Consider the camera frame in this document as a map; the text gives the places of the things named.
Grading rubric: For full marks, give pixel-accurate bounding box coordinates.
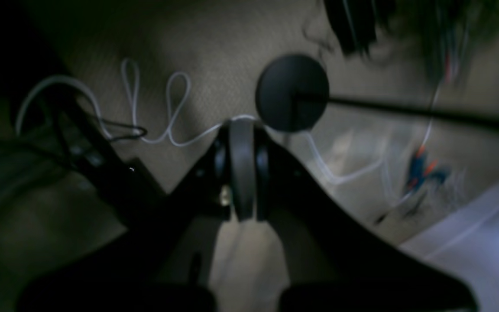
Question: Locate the black equipment top right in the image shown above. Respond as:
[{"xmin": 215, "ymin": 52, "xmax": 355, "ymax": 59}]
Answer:
[{"xmin": 323, "ymin": 0, "xmax": 396, "ymax": 57}]

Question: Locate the blue orange glue gun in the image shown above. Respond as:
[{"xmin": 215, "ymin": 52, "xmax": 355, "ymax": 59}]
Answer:
[{"xmin": 405, "ymin": 145, "xmax": 451, "ymax": 193}]

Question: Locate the black lamp pole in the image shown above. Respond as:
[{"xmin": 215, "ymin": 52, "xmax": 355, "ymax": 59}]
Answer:
[{"xmin": 291, "ymin": 93, "xmax": 499, "ymax": 132}]

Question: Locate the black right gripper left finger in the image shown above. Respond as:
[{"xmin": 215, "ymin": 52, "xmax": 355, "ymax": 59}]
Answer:
[{"xmin": 16, "ymin": 122, "xmax": 232, "ymax": 312}]

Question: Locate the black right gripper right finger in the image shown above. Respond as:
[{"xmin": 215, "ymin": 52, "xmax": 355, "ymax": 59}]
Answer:
[{"xmin": 230, "ymin": 119, "xmax": 477, "ymax": 312}]

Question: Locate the black round lamp base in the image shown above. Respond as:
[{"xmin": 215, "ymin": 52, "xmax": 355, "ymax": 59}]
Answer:
[{"xmin": 255, "ymin": 54, "xmax": 330, "ymax": 133}]

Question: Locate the white cable on floor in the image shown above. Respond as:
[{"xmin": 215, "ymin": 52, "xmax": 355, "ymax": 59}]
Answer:
[{"xmin": 15, "ymin": 58, "xmax": 445, "ymax": 208}]

